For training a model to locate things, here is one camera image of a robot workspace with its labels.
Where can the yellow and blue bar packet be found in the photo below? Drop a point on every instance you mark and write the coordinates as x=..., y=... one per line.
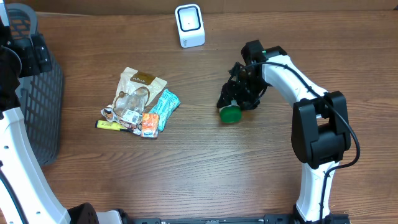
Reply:
x=100, y=124

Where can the white barcode scanner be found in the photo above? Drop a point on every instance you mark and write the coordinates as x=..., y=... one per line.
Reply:
x=190, y=26

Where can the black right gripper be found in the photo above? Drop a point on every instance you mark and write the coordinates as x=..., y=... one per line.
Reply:
x=232, y=92

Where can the green lid white jar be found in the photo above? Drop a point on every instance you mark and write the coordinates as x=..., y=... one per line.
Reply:
x=231, y=113

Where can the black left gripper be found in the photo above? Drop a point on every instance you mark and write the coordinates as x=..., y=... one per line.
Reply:
x=37, y=54

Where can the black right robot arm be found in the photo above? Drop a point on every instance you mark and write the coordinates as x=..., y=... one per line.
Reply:
x=320, y=129

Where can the beige Pantree snack bag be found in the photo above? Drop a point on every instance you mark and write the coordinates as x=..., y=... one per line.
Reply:
x=135, y=91

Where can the orange snack packet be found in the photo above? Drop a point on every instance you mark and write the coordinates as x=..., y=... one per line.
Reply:
x=150, y=123

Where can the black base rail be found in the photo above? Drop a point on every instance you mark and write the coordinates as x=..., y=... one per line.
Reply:
x=211, y=221

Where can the teal snack packet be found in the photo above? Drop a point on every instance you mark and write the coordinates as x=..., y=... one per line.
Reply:
x=166, y=105

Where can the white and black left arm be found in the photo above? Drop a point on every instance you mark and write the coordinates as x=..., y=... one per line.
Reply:
x=26, y=196

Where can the dark grey plastic basket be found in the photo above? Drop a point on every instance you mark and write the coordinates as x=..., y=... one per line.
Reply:
x=41, y=96

